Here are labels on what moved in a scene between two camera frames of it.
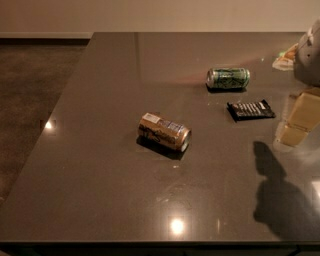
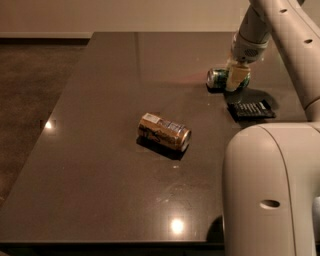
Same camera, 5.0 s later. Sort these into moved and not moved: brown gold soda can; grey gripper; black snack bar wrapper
Moved: grey gripper
Not moved: brown gold soda can; black snack bar wrapper
